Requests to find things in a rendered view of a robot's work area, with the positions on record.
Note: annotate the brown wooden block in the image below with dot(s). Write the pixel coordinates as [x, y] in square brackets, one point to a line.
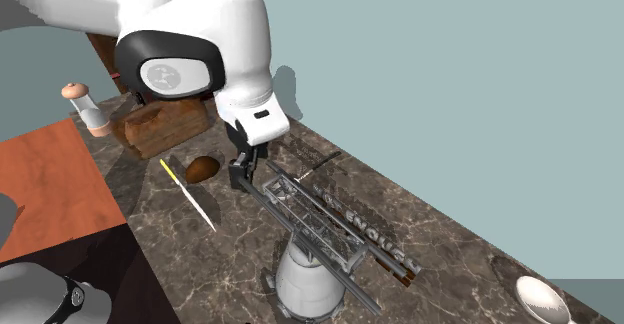
[166, 125]

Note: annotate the red-topped dark robot stand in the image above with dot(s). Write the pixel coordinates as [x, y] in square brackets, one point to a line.
[53, 181]

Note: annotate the white rounded jar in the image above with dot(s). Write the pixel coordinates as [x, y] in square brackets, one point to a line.
[307, 289]

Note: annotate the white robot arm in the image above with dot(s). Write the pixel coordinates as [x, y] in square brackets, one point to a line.
[229, 45]

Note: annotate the brown wooden window frame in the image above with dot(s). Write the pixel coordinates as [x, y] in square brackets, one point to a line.
[106, 52]

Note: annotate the thin black pen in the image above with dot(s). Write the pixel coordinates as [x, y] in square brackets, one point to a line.
[319, 163]

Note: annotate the glass grinder with pink ends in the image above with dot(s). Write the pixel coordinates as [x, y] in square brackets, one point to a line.
[90, 112]

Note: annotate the white spoon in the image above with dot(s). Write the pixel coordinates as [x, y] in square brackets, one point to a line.
[541, 301]

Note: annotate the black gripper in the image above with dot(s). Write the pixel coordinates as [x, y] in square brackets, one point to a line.
[247, 159]

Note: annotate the grey metal truss frame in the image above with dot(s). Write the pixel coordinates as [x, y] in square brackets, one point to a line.
[312, 220]

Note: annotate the brown egg-shaped thing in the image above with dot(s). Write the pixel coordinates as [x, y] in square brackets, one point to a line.
[202, 169]

